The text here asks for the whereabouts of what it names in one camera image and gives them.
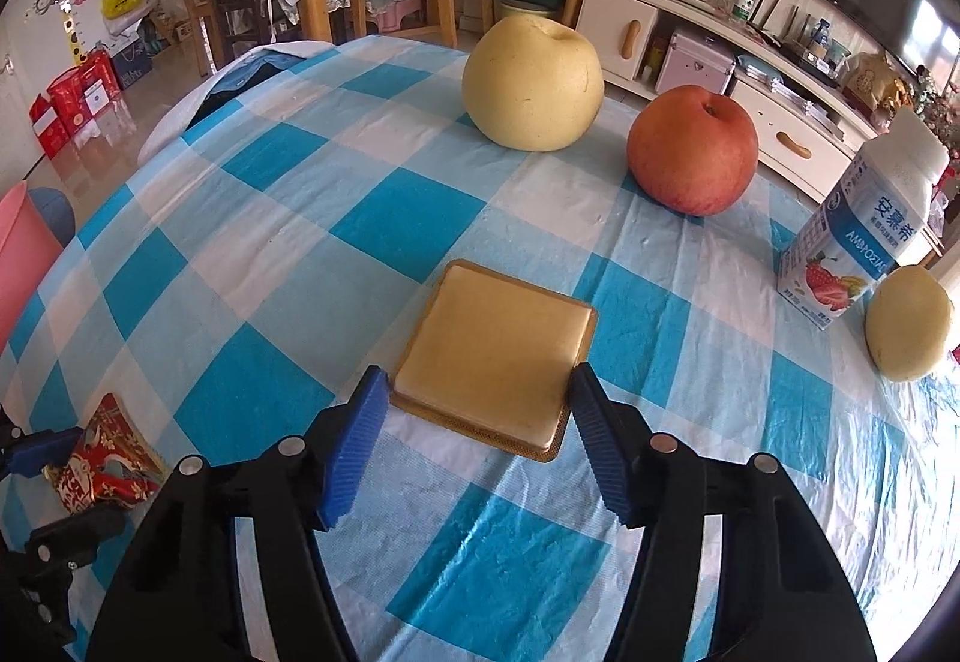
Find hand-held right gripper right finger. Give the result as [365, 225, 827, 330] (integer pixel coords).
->
[566, 362, 880, 662]

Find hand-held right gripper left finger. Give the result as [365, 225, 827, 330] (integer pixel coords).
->
[85, 364, 392, 662]

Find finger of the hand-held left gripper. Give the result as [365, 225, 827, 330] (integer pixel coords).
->
[0, 426, 86, 480]
[22, 503, 129, 577]

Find small red patterned wrapper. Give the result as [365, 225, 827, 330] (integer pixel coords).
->
[46, 393, 170, 513]

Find pink bin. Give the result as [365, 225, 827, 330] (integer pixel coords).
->
[0, 180, 65, 352]

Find blue checked tablecloth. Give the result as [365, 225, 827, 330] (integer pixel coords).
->
[0, 36, 960, 662]

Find grey blue round container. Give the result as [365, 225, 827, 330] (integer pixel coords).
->
[30, 186, 78, 243]

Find red apple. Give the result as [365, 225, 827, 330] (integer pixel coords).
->
[627, 85, 758, 217]

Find white strawberry yogurt bottle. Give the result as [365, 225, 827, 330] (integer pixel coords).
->
[776, 107, 952, 331]

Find large yellow pear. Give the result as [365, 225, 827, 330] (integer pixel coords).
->
[865, 264, 956, 383]

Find stack of red boxes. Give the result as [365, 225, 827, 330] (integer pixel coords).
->
[30, 51, 121, 154]

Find small yellow pear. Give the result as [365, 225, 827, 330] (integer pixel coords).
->
[461, 16, 605, 154]

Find white blue jacket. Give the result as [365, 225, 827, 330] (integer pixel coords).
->
[139, 38, 335, 164]

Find pink case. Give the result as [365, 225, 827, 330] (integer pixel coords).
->
[656, 28, 740, 101]

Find stack of white booklets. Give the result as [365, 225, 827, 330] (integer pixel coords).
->
[739, 55, 856, 139]

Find cream tv stand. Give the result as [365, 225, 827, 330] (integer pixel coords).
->
[559, 0, 946, 269]

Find pink plastic stool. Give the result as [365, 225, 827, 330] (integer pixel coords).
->
[371, 0, 421, 34]

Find green waste basket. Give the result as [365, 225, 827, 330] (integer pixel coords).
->
[499, 0, 560, 26]

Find gold ornament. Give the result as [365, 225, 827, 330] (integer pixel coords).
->
[840, 51, 912, 116]

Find pink artificial flowers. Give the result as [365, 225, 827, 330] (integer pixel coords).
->
[911, 66, 960, 161]

